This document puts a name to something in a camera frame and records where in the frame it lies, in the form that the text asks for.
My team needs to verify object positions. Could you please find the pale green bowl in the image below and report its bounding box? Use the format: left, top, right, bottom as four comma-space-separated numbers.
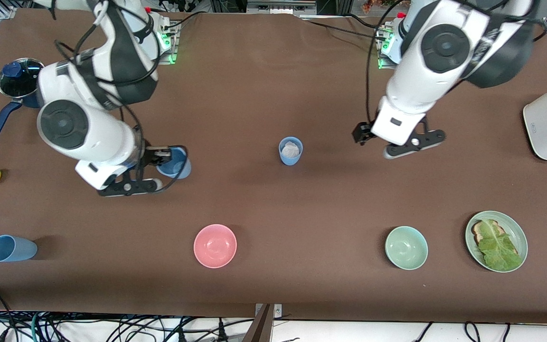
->
385, 226, 429, 271

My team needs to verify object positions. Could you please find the orange artificial plant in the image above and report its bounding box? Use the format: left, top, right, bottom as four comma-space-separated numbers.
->
361, 0, 400, 12

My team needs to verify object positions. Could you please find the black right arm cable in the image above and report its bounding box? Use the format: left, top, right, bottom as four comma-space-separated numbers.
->
50, 0, 189, 195

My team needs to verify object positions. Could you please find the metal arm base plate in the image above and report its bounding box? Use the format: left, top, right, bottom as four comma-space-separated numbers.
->
376, 26, 396, 71
157, 21, 179, 65

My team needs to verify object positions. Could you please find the pale green plate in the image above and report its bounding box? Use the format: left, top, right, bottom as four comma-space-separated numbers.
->
465, 210, 528, 273

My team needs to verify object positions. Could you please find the grey power strip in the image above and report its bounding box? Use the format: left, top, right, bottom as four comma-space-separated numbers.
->
246, 0, 318, 16

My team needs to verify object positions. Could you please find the dark blue saucepan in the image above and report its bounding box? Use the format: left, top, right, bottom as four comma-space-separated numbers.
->
0, 66, 44, 141

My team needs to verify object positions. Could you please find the glass lid with blue knob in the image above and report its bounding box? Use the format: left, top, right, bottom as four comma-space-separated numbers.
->
0, 58, 42, 98

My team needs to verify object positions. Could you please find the black base cable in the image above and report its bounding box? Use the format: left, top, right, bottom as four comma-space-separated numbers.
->
162, 10, 207, 30
301, 14, 390, 42

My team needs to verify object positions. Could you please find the toast slice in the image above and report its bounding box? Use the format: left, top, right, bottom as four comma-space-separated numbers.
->
472, 219, 521, 257

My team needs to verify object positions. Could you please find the dark metal stand bar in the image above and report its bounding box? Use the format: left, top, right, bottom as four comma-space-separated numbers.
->
241, 304, 274, 342

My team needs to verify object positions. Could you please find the blue plastic cup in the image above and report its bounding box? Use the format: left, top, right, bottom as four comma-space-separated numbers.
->
0, 235, 38, 263
156, 146, 192, 180
278, 137, 303, 166

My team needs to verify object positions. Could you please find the small metal bracket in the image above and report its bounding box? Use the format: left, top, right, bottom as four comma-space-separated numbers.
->
255, 303, 283, 319

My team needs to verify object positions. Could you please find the green lettuce leaf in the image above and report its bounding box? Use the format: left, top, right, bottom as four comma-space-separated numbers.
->
478, 220, 524, 271

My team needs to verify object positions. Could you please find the pink bowl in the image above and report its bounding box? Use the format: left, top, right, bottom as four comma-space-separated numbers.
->
193, 224, 237, 269

